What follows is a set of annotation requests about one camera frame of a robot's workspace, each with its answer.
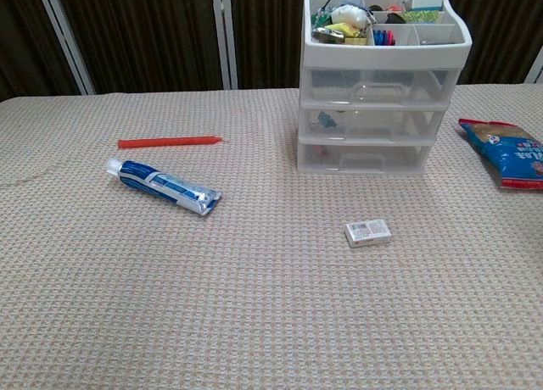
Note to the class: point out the small white cardboard box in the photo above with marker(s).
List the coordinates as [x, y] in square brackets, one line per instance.
[368, 233]

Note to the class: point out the clear drawer holding binder clip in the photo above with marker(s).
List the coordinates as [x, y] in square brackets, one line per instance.
[403, 125]

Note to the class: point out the white plastic drawer organizer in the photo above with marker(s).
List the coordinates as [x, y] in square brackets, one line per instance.
[382, 55]

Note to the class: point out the green patterned packet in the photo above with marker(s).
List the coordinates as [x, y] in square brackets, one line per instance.
[420, 17]

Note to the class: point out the white blue eraser box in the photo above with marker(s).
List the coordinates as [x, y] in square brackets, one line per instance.
[426, 2]

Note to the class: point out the blue binder clip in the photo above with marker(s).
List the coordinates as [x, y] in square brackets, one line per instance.
[326, 119]

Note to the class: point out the blue white toothpaste tube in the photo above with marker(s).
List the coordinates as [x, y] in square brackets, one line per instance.
[161, 184]

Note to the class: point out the red candle stick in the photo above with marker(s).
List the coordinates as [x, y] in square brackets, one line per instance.
[169, 141]

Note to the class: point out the beige woven tablecloth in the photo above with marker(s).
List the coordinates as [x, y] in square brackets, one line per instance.
[254, 301]

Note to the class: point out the metal bulldog clip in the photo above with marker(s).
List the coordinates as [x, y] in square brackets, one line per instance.
[324, 36]

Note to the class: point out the yellow sticky note block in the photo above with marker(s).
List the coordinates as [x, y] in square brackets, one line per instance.
[339, 29]
[356, 41]

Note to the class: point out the green clips bundle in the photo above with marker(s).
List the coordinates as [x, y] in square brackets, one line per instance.
[321, 17]

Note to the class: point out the coloured push pins set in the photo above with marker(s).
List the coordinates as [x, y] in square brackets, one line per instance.
[384, 37]

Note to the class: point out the white crumpled wad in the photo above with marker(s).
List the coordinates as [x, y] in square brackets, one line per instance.
[348, 15]

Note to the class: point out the dark brown curtain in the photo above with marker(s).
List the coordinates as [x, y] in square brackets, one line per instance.
[148, 34]

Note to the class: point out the black oval item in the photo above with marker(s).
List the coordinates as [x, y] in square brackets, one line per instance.
[394, 18]

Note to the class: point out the blue red snack bag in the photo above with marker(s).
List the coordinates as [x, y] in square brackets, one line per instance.
[509, 152]

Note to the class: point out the white partition frame post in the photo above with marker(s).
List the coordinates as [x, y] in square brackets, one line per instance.
[63, 38]
[225, 38]
[535, 70]

